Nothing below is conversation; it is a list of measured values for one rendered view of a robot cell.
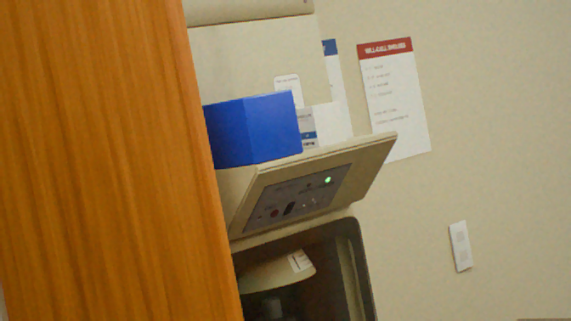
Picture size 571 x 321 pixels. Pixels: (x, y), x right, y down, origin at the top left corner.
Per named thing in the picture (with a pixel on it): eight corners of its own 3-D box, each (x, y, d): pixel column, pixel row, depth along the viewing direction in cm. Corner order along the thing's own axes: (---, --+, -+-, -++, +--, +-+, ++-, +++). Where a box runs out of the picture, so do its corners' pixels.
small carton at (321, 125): (300, 149, 171) (292, 109, 170) (327, 143, 173) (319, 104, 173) (319, 147, 166) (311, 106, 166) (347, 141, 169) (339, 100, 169)
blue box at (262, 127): (204, 171, 158) (191, 107, 158) (253, 160, 166) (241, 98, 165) (256, 164, 152) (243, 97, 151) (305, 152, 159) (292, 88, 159)
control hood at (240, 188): (208, 244, 159) (195, 174, 158) (353, 200, 183) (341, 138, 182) (268, 240, 151) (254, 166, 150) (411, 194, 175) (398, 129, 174)
